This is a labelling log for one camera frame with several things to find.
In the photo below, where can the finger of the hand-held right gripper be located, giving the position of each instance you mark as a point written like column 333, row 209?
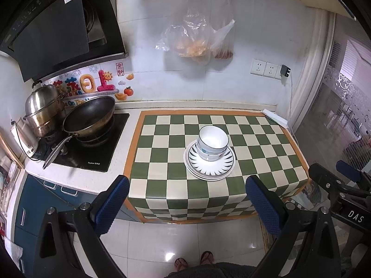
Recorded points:
column 346, row 167
column 324, row 176

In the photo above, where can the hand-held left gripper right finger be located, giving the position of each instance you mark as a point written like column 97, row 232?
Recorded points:
column 262, row 205

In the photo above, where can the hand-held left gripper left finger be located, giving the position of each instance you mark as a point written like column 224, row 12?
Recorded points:
column 114, row 202

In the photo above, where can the blue leaf pattern plate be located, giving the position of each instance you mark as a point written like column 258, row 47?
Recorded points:
column 227, row 162

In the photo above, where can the plain white plate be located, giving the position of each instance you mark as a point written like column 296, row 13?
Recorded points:
column 208, row 179

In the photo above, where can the pastel polka dot bowl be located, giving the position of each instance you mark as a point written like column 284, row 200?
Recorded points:
column 204, row 150

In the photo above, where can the white bowl with dark rim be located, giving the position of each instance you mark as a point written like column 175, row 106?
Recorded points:
column 213, row 137

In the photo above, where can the black cooktop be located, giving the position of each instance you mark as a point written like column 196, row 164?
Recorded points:
column 92, row 156

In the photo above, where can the sliding glass door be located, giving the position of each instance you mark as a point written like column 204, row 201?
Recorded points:
column 333, row 107

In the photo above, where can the green checkered table mat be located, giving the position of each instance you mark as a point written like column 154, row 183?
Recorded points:
column 162, row 156

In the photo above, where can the person's right foot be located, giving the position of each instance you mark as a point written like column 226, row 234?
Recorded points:
column 207, row 257

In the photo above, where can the white flat box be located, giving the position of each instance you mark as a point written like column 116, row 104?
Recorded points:
column 275, row 118

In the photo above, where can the blue kitchen cabinet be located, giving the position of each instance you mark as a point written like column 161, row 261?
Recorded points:
column 37, row 208

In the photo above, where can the person's dark clothing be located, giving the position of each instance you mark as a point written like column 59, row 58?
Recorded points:
column 211, row 270

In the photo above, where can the black wok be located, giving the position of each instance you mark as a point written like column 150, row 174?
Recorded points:
column 89, row 115

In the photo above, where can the white kettle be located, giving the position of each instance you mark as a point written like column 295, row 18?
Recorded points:
column 23, row 139

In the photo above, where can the black plug charger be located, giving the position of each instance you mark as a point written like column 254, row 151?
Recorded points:
column 285, row 71

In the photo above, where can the steel stockpot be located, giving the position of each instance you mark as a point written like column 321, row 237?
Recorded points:
column 43, row 107

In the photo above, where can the small clear plastic bag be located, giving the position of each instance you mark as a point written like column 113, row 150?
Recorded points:
column 223, row 40

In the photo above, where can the large clear plastic bag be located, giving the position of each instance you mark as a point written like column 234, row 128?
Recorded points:
column 188, row 37

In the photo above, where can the black range hood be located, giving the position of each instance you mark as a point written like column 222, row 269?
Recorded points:
column 52, row 31

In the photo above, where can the white wall outlet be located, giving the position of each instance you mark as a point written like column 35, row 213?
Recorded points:
column 272, row 70
column 258, row 67

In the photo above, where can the colourful wall stickers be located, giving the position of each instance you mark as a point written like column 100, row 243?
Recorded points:
column 87, row 82

